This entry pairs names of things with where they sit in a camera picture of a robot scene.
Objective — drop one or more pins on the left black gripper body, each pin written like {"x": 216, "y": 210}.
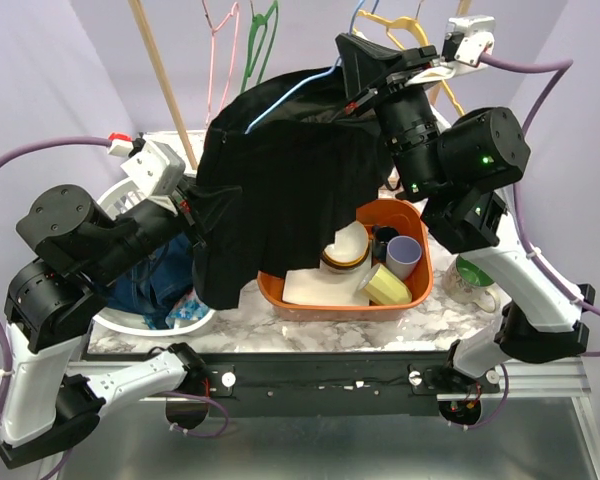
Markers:
{"x": 196, "y": 219}

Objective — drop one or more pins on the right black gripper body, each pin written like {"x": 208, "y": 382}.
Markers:
{"x": 411, "y": 60}

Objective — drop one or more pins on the light blue hanger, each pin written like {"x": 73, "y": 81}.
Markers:
{"x": 286, "y": 96}

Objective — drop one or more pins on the black garment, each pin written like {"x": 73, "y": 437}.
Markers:
{"x": 304, "y": 171}

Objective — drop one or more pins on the dark blue denim skirt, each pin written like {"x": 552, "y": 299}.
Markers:
{"x": 153, "y": 287}

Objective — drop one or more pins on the floral blue skirt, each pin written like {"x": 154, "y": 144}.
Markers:
{"x": 187, "y": 311}

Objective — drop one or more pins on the green hanger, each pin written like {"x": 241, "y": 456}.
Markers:
{"x": 260, "y": 41}

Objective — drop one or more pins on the pink wire hanger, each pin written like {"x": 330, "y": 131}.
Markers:
{"x": 224, "y": 33}

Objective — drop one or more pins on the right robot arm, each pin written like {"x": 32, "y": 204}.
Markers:
{"x": 458, "y": 173}

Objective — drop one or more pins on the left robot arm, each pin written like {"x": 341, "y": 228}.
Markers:
{"x": 80, "y": 252}

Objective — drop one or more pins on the wooden clothes rack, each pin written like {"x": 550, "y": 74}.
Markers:
{"x": 144, "y": 29}

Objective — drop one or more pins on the white laundry basket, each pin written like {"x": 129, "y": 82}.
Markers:
{"x": 116, "y": 200}

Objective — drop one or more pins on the white square plate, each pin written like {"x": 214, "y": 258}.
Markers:
{"x": 322, "y": 287}

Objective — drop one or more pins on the white bowl with dark rim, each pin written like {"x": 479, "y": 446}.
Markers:
{"x": 349, "y": 252}

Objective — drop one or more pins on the orange plastic tub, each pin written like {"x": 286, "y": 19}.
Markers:
{"x": 400, "y": 215}

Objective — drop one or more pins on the black cup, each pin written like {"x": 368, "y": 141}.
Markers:
{"x": 381, "y": 236}

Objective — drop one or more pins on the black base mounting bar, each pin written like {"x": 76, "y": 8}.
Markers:
{"x": 320, "y": 390}

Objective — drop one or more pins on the lavender cup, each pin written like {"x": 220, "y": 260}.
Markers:
{"x": 402, "y": 256}

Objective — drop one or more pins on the yellow cup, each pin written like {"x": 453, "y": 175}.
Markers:
{"x": 382, "y": 287}

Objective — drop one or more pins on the white floral mug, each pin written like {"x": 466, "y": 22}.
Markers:
{"x": 458, "y": 290}

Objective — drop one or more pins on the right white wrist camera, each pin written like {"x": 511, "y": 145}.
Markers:
{"x": 466, "y": 39}

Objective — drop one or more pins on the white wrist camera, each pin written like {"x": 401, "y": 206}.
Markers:
{"x": 466, "y": 39}
{"x": 153, "y": 166}

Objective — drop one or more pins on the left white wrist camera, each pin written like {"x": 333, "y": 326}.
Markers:
{"x": 153, "y": 166}

